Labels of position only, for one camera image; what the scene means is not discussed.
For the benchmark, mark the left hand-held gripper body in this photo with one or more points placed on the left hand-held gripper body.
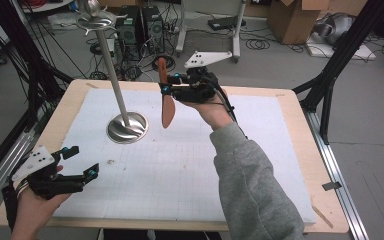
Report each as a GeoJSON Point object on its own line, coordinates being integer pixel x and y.
{"type": "Point", "coordinates": [53, 185]}

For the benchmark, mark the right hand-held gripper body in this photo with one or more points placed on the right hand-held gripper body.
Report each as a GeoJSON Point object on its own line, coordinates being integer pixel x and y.
{"type": "Point", "coordinates": [196, 90]}

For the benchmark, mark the wooden rice spatula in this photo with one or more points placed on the wooden rice spatula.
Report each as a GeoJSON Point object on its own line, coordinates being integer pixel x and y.
{"type": "Point", "coordinates": [168, 113]}

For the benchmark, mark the person's right hand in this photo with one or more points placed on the person's right hand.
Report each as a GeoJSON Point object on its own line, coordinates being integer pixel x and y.
{"type": "Point", "coordinates": [215, 113]}

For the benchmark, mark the person's left hand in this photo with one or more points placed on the person's left hand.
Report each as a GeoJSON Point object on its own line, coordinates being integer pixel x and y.
{"type": "Point", "coordinates": [33, 213]}

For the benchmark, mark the black computer tower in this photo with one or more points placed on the black computer tower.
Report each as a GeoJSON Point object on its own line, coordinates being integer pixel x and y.
{"type": "Point", "coordinates": [153, 30]}
{"type": "Point", "coordinates": [128, 26]}

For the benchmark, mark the metal stand with round base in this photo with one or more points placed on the metal stand with round base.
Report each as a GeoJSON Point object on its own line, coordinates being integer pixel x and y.
{"type": "Point", "coordinates": [126, 128]}

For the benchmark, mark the white-legged desk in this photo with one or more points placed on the white-legged desk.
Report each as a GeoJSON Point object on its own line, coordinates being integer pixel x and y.
{"type": "Point", "coordinates": [236, 33]}

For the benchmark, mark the black flat device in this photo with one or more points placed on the black flat device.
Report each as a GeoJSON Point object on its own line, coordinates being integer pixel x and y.
{"type": "Point", "coordinates": [225, 22]}

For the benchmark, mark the white gridded mat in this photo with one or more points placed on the white gridded mat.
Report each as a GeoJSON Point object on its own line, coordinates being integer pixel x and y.
{"type": "Point", "coordinates": [180, 173]}

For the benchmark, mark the large open cardboard box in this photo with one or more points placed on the large open cardboard box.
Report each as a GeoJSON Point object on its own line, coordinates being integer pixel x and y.
{"type": "Point", "coordinates": [291, 23]}

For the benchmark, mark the grey tape piece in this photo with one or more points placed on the grey tape piece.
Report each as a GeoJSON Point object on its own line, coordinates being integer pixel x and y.
{"type": "Point", "coordinates": [331, 186]}

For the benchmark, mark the white foam sheet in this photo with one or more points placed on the white foam sheet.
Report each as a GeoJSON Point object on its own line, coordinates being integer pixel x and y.
{"type": "Point", "coordinates": [363, 53]}

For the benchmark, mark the aluminium rail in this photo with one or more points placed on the aluminium rail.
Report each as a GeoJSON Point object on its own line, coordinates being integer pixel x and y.
{"type": "Point", "coordinates": [3, 170]}
{"type": "Point", "coordinates": [336, 180]}

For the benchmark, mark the black frame post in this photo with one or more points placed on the black frame post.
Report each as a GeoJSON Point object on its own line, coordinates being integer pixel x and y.
{"type": "Point", "coordinates": [30, 73]}
{"type": "Point", "coordinates": [346, 50]}

